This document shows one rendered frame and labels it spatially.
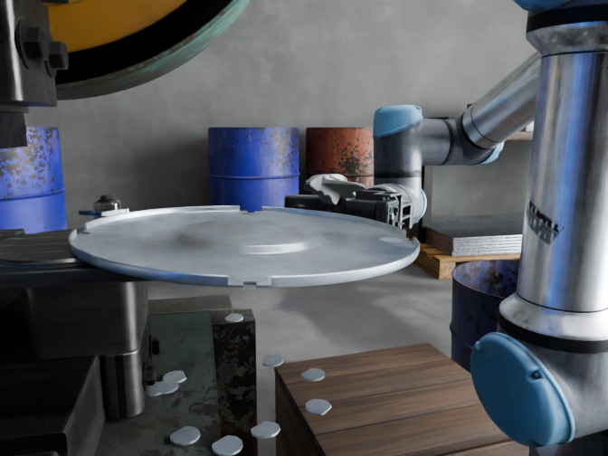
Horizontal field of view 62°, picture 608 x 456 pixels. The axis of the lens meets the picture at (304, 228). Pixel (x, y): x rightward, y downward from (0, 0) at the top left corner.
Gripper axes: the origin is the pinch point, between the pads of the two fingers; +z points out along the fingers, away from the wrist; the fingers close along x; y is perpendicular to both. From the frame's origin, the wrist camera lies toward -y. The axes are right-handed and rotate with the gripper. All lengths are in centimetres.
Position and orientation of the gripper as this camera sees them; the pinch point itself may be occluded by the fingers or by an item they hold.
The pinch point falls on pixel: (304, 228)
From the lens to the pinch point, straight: 56.3
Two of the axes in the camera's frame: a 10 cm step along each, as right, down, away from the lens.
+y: 9.0, 0.8, -4.3
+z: -4.4, 1.3, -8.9
